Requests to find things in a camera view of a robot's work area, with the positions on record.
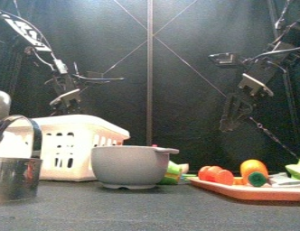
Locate vertical metal frame pole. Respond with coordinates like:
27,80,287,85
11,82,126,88
145,0,156,147

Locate steel pot with handle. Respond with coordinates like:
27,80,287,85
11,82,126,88
0,114,45,204

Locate light green toy starfruit piece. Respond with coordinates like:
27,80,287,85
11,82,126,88
284,155,300,181

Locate white plastic basket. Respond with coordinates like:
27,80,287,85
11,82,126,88
2,114,132,182

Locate red toy tomato slices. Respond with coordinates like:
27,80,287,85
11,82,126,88
197,164,237,187

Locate silver toy knife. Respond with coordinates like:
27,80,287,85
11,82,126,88
268,172,300,188

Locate wooden cutting board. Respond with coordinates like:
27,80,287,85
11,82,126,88
188,175,300,202

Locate shiny steel round lid knob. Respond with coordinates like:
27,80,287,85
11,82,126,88
0,89,13,122

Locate green yellow toy starfruit piece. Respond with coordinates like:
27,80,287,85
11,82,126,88
157,160,192,186

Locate grey bowl with handle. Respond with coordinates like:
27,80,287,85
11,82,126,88
90,144,181,190

